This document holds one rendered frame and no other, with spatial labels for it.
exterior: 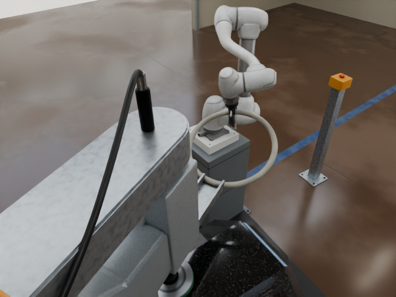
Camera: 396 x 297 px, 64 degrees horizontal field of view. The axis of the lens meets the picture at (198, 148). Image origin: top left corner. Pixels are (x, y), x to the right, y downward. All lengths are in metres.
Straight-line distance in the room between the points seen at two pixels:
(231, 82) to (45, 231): 1.14
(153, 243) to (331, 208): 2.31
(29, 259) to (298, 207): 2.60
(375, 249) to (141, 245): 2.27
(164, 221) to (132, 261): 0.15
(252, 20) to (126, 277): 1.59
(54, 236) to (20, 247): 0.06
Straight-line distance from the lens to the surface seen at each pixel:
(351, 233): 3.02
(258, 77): 1.63
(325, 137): 3.01
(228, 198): 2.61
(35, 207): 0.80
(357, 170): 3.63
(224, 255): 1.67
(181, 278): 1.55
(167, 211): 0.98
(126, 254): 1.02
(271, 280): 1.64
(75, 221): 0.74
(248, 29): 2.07
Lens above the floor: 2.23
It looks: 39 degrees down
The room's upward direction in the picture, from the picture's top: 1 degrees counter-clockwise
